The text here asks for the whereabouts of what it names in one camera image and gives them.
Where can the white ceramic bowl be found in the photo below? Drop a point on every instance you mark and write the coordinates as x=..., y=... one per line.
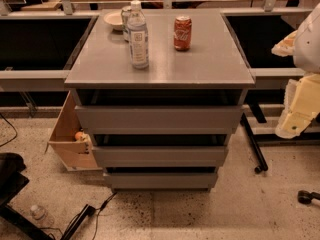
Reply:
x=114, y=20

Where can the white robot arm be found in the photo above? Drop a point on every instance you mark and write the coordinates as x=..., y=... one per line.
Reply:
x=303, y=44

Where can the red cola can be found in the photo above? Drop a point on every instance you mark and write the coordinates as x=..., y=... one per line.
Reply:
x=182, y=32

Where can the grey middle drawer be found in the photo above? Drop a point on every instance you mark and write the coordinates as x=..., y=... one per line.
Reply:
x=160, y=156

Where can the plastic bottle on floor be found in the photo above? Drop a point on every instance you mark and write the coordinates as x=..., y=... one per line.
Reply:
x=41, y=216

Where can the orange fruit in box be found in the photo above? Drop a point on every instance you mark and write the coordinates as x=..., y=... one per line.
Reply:
x=79, y=136

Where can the grey drawer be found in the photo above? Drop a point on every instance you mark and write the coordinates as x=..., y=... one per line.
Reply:
x=160, y=156
x=160, y=181
x=158, y=120

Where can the grey bottom drawer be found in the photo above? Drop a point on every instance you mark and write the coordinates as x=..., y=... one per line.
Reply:
x=160, y=181

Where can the grey top drawer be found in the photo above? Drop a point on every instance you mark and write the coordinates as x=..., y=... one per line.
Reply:
x=158, y=120

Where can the black stand leg left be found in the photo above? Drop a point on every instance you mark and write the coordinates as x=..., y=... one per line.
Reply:
x=11, y=183

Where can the grey drawer cabinet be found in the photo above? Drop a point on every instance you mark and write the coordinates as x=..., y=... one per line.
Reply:
x=159, y=97

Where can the cardboard box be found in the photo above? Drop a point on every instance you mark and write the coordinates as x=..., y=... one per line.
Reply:
x=75, y=154

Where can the black table leg with caster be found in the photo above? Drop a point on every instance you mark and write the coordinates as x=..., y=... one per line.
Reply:
x=261, y=162

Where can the clear plastic water bottle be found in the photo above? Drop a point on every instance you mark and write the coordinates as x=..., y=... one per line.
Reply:
x=138, y=36

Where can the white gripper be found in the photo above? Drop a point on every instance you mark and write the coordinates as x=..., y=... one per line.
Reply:
x=308, y=49

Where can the black caster wheel right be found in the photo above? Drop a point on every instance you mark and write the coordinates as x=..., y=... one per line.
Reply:
x=305, y=197

